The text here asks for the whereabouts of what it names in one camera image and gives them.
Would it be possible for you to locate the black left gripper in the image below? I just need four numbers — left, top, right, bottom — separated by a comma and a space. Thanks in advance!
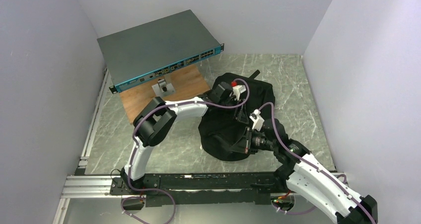
218, 97, 249, 124

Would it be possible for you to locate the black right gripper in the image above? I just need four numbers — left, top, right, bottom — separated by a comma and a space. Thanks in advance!
230, 127, 277, 154

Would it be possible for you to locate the black student backpack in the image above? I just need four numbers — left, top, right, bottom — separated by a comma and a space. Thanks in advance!
198, 73, 276, 161

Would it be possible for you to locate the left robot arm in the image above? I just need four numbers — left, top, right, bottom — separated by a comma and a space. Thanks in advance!
121, 78, 251, 194

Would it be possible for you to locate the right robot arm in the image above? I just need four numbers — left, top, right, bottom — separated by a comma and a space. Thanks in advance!
232, 119, 378, 224

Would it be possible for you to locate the wooden base board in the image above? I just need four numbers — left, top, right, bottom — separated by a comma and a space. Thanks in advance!
119, 65, 210, 124

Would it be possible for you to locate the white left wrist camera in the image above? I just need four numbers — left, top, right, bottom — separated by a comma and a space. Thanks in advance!
231, 81, 247, 100

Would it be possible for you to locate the metal switch stand bracket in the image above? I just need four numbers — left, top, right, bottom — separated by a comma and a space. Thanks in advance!
152, 78, 175, 97

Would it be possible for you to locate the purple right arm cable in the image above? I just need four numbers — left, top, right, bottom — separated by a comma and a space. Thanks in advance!
258, 102, 377, 224

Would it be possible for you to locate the grey network switch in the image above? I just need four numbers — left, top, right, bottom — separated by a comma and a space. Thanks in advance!
97, 9, 224, 94

